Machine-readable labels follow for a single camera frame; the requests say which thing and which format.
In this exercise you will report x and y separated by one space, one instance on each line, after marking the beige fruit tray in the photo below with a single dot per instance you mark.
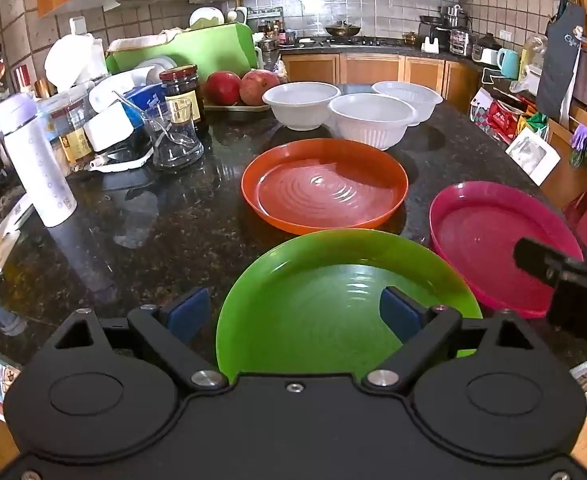
233 108

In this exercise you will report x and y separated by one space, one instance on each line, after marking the yellow-label spice jar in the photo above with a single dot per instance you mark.
75 142

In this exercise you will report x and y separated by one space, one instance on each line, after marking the white foam container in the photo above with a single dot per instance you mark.
73 57

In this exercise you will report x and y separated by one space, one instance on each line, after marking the dark sauce glass jar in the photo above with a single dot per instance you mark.
181 87

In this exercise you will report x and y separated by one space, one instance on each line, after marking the orange plastic plate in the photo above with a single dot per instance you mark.
323 185

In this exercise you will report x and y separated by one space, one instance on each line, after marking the black coffee maker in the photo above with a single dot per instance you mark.
433 35

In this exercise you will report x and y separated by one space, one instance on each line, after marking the blue tissue box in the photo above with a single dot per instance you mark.
146 100

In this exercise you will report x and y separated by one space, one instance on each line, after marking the red snack packets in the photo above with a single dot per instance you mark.
498 117

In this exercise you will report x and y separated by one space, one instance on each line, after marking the wall socket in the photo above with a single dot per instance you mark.
77 25

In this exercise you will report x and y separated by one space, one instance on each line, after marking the white rectangular box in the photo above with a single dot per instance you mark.
110 127

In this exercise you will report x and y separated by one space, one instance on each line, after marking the clear storage container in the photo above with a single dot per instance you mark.
462 42

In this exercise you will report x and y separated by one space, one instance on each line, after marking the white lavender water bottle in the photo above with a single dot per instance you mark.
38 170

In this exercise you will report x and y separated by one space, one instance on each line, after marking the pink plastic plate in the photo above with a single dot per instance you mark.
473 240

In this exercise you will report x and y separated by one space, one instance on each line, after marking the green cutting board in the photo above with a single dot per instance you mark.
208 52

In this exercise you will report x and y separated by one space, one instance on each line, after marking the white cloth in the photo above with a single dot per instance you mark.
143 40

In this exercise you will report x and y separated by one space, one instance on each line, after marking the amber glass pot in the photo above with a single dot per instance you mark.
412 39

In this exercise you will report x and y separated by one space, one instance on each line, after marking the steel pots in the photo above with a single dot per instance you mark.
454 16

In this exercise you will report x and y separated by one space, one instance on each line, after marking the teal mug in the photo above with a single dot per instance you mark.
508 64

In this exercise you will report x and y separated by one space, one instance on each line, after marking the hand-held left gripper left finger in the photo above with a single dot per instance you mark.
191 312

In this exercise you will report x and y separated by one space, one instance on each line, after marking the white windowed gift box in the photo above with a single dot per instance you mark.
533 155

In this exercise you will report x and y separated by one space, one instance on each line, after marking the red white bottle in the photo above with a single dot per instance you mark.
23 80

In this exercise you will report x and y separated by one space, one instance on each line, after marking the gas stove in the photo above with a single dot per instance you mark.
353 41

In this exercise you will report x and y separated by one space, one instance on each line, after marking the white ribbed plastic bowl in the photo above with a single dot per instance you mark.
416 91
301 105
371 122

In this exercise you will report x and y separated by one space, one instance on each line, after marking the green plastic plate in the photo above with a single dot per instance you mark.
323 300

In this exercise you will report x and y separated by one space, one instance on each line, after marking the white knife holder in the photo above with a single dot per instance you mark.
430 46

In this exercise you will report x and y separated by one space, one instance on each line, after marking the black wok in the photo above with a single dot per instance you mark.
342 30

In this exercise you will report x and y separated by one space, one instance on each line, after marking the purple rubber gloves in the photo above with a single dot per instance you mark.
582 136

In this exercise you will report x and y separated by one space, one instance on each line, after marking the wooden lower cabinets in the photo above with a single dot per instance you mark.
373 72

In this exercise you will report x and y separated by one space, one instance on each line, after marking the stack of grey dishes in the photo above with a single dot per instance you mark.
158 66

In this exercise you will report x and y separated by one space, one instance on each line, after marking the clear plastic bag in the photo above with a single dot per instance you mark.
533 60

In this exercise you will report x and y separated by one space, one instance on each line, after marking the black apron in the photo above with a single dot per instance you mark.
561 60

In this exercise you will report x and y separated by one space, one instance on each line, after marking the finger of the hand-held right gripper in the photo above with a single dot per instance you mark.
543 260

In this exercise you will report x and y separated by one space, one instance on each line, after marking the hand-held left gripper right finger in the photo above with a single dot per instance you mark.
398 312

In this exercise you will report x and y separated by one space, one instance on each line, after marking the red round fruit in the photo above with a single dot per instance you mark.
258 87
223 87

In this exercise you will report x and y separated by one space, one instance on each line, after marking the clear drinking glass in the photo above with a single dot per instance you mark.
176 147

